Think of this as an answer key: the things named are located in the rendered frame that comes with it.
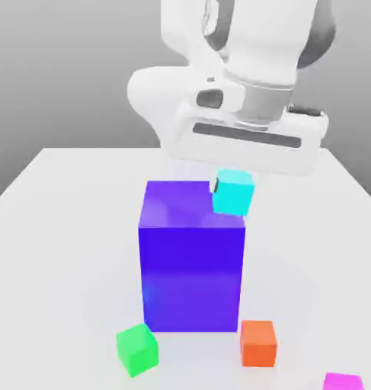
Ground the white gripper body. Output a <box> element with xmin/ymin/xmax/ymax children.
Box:
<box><xmin>168</xmin><ymin>103</ymin><xmax>330</xmax><ymax>177</ymax></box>

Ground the small cyan cube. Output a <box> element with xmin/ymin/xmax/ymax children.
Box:
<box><xmin>211</xmin><ymin>168</ymin><xmax>255</xmax><ymax>218</ymax></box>

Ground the small orange cube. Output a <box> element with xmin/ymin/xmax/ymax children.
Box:
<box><xmin>240</xmin><ymin>319</ymin><xmax>278</xmax><ymax>369</ymax></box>

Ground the small green cube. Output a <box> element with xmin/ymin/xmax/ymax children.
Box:
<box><xmin>115</xmin><ymin>322</ymin><xmax>159</xmax><ymax>379</ymax></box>

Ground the small magenta cube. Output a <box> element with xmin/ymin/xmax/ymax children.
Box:
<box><xmin>321</xmin><ymin>372</ymin><xmax>365</xmax><ymax>390</ymax></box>

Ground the large purple box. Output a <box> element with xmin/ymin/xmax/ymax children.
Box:
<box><xmin>138</xmin><ymin>180</ymin><xmax>246</xmax><ymax>334</ymax></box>

